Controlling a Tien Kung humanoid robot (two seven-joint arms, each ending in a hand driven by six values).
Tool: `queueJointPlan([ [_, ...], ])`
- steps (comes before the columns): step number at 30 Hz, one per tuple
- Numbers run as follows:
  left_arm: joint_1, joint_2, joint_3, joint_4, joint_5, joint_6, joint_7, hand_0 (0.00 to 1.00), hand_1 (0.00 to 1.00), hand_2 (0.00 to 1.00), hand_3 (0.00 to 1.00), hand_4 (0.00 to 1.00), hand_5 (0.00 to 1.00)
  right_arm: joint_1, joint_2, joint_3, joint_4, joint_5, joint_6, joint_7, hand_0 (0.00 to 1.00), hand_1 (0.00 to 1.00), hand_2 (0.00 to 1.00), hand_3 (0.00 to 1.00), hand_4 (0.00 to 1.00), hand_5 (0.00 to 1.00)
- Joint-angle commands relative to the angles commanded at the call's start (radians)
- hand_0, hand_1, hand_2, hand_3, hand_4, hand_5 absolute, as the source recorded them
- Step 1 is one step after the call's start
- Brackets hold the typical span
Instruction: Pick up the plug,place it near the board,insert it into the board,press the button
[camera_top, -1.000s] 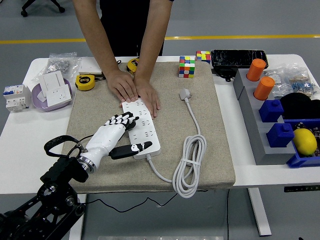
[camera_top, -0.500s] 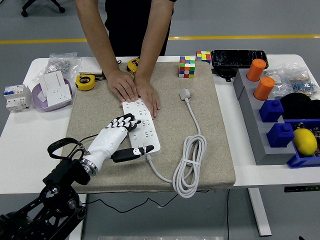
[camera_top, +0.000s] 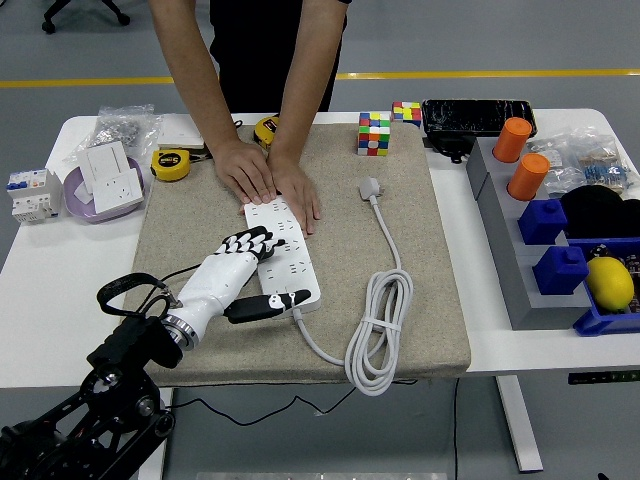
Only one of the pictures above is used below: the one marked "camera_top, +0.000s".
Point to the person's left hand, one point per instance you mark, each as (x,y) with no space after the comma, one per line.
(296,192)

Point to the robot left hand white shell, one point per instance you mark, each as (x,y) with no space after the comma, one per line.
(215,280)

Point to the person's right hand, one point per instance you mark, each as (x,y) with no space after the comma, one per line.
(245,170)

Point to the white power strip board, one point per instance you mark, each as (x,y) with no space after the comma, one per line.
(300,275)

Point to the person's left forearm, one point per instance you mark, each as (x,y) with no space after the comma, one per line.
(307,85)

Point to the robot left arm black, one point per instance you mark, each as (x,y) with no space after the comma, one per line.
(130,345)

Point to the person's right forearm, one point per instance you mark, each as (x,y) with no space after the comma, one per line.
(192,70)

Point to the yellow tape measure black label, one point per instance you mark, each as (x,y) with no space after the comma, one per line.
(170,164)

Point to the large Rubik's cube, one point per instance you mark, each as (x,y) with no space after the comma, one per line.
(373,133)

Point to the black table control panel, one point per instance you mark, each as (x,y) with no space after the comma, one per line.
(600,377)

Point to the grey-brown fabric mat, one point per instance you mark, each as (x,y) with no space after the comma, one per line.
(320,340)

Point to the person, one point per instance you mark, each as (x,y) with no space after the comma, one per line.
(255,45)

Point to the clear bag of metal parts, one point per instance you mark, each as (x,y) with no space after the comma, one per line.
(117,129)

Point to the small Rubik's cube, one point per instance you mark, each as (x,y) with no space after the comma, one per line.
(406,114)

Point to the blue plastic bin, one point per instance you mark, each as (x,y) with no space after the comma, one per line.
(600,325)

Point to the purple bowl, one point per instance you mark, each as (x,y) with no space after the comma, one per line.
(80,210)

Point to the small black clip device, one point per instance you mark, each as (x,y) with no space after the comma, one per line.
(450,145)

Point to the glossy black tray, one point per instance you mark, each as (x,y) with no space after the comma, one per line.
(470,117)

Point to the yellow lemon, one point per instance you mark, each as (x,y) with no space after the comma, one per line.
(609,284)

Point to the white blue circuit breaker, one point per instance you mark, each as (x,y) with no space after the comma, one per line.
(32,197)

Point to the blue block with knob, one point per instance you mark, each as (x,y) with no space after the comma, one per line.
(560,272)
(542,222)

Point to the grey stepped block holder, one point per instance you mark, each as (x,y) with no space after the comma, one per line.
(505,240)

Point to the orange cylinder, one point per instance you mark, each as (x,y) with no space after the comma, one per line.
(511,140)
(527,177)

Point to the black office chair base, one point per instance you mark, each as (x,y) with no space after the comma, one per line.
(85,10)

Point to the clear bag of small parts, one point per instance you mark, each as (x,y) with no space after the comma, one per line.
(560,175)

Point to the black round cloth object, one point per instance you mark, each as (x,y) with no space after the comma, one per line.
(595,210)

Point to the clear bag of resistors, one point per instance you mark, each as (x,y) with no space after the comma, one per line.
(607,170)

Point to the white wall switch plate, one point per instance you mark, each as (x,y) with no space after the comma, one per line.
(177,131)

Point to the white wall socket outlet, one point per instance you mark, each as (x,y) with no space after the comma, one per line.
(117,192)

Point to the white switch panel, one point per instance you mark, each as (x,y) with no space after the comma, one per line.
(102,160)

